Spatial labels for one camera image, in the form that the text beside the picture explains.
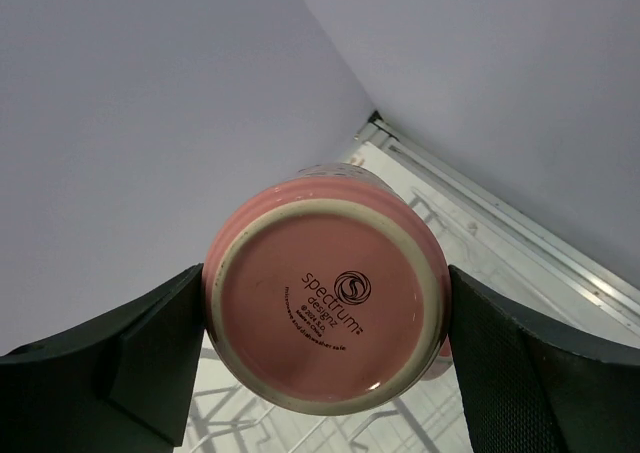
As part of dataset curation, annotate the pink mug with logo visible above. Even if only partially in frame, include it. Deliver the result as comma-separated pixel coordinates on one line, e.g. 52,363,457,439
202,163,453,416

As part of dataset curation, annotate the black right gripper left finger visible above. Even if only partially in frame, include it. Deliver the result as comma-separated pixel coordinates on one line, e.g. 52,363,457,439
1,265,204,452

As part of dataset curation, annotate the white wire dish rack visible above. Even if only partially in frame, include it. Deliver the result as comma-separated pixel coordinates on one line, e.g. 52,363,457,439
184,182,501,453

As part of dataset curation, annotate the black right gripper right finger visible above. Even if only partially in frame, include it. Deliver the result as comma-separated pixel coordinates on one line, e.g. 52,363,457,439
448,266,639,452

